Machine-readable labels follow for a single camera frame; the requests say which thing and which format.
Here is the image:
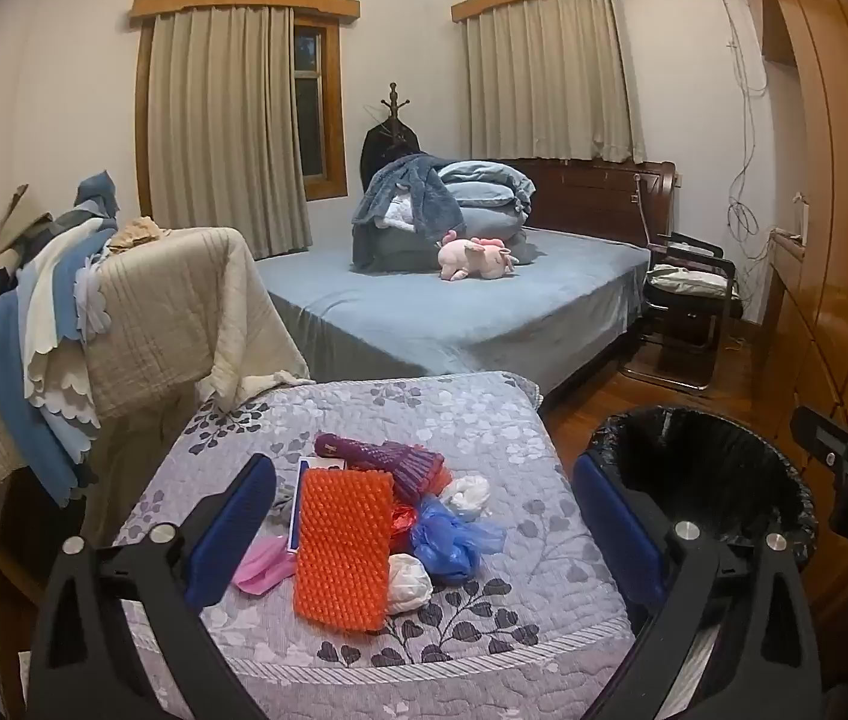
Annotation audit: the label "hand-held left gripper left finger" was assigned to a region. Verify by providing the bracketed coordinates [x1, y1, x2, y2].
[28, 454, 278, 720]

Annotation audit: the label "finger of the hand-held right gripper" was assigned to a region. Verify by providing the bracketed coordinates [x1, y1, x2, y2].
[791, 405, 848, 470]

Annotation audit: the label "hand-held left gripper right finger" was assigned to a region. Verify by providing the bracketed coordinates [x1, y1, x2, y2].
[572, 452, 822, 720]

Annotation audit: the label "white blue small box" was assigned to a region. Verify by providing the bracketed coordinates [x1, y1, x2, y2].
[284, 456, 353, 554]

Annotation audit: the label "black lined trash bin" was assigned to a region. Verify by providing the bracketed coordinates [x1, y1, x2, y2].
[590, 403, 821, 578]

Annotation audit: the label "white plastic bag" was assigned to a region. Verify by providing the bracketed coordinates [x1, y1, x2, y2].
[440, 475, 492, 520]
[386, 553, 434, 614]

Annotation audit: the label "purple foam net sleeve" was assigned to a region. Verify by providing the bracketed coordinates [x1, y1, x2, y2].
[314, 433, 446, 503]

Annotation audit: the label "red plastic bag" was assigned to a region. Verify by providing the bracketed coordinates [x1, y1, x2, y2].
[394, 502, 429, 552]

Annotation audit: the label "orange foam net sleeve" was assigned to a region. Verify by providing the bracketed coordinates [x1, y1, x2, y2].
[292, 465, 395, 632]

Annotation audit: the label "blue plastic bag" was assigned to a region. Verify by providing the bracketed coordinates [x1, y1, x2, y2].
[409, 496, 507, 584]

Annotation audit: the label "black metal chair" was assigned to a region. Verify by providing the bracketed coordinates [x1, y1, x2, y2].
[619, 231, 740, 392]

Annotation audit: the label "chair seat cushion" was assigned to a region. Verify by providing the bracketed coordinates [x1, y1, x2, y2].
[649, 270, 729, 297]

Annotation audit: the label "beige quilted throw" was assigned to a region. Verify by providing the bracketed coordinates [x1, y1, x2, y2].
[0, 227, 312, 518]

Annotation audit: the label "wooden wardrobe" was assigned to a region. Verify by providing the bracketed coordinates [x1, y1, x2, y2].
[731, 0, 848, 616]

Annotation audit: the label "cream scalloped cloth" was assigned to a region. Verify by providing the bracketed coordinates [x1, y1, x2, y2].
[22, 229, 113, 428]

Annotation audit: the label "blue felt cloth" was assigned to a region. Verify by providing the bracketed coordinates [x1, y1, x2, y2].
[0, 270, 102, 507]

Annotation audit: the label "bed with blue sheet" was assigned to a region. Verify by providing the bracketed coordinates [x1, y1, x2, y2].
[253, 229, 654, 410]

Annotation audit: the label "pink plush toy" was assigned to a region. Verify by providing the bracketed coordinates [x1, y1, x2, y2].
[436, 235, 521, 283]

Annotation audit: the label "tan crumpled cloth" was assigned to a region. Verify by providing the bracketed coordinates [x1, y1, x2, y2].
[107, 216, 170, 252]

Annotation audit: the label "dark wooden headboard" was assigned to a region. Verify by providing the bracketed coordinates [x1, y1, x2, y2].
[502, 157, 678, 248]

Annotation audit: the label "blue grey pillow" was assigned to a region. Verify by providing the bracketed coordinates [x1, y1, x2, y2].
[454, 206, 534, 256]

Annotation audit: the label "grey green folded blanket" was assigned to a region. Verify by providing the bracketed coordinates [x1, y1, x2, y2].
[359, 225, 455, 275]

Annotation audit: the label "white folded cloth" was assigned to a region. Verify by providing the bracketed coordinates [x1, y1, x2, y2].
[382, 195, 425, 230]

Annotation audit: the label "folded light blue duvet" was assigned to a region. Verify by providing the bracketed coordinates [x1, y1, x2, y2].
[439, 160, 537, 215]

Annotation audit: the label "teal cloth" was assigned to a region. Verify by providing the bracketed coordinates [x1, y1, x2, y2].
[74, 171, 125, 220]

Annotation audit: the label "cardboard sheet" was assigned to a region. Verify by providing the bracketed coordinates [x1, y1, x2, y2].
[0, 184, 53, 271]

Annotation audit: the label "wooden framed window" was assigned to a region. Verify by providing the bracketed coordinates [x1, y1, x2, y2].
[134, 11, 350, 220]

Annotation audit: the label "fuzzy blue grey blanket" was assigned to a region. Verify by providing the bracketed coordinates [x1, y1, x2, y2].
[350, 154, 446, 271]

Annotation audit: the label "beige curtain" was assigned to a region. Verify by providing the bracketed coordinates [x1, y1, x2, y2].
[148, 4, 314, 260]
[465, 0, 648, 164]

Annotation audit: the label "dark hanging coat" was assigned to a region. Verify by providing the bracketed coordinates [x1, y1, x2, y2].
[359, 122, 422, 196]

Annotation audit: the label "wooden coat rack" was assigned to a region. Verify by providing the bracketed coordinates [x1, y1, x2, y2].
[365, 81, 419, 158]

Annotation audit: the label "dark wooden armchair frame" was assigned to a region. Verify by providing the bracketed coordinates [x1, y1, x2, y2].
[0, 457, 125, 720]

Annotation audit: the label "hanging wall cables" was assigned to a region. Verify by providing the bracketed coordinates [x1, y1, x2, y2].
[720, 0, 766, 301]

